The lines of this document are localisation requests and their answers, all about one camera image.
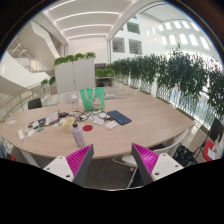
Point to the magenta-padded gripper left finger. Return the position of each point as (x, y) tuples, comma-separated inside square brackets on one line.
[(78, 160)]

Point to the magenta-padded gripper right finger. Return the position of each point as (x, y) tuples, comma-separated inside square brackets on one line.
[(148, 160)]

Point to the pale purple black-capped drink bottle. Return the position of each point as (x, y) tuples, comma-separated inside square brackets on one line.
[(78, 136)]

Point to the white shell chair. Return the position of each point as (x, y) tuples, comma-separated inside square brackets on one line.
[(173, 142)]

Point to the flat round red coaster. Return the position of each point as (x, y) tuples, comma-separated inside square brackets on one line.
[(87, 128)]

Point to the pale yellow mug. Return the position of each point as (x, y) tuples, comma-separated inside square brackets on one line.
[(68, 125)]

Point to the black bag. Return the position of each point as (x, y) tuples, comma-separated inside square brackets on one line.
[(185, 156)]

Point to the white flat packet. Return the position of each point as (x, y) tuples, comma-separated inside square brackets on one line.
[(98, 121)]

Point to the black power brick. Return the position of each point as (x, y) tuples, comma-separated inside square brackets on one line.
[(63, 114)]

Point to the small teal item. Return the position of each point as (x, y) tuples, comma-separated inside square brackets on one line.
[(40, 129)]

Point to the white booklet on box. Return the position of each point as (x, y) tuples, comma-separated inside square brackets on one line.
[(52, 117)]

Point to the dark blue keyboard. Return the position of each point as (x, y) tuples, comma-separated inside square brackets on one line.
[(119, 117)]

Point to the clear shaker bottle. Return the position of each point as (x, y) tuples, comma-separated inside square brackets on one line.
[(74, 102)]

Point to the green tote bag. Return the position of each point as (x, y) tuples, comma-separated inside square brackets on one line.
[(87, 99)]

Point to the red chair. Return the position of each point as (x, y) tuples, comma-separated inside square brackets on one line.
[(210, 150)]

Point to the long white device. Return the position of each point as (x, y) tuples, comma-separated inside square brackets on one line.
[(20, 134)]

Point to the black office chair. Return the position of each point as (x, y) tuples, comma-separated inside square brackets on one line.
[(34, 103)]

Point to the small planter with plants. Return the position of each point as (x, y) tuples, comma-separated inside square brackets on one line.
[(49, 82)]

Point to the white cabinet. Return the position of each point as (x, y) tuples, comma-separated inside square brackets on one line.
[(75, 77)]

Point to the wooden-topped glass railing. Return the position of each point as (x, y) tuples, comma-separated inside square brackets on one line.
[(16, 100)]

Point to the wooden planter with plants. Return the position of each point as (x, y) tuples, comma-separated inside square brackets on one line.
[(104, 76)]

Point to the row of green trees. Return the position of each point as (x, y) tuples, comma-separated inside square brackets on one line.
[(180, 75)]

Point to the green plants atop cabinet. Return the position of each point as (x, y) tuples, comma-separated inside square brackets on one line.
[(75, 56)]

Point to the ceiling strip lights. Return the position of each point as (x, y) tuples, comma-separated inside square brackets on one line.
[(87, 25)]

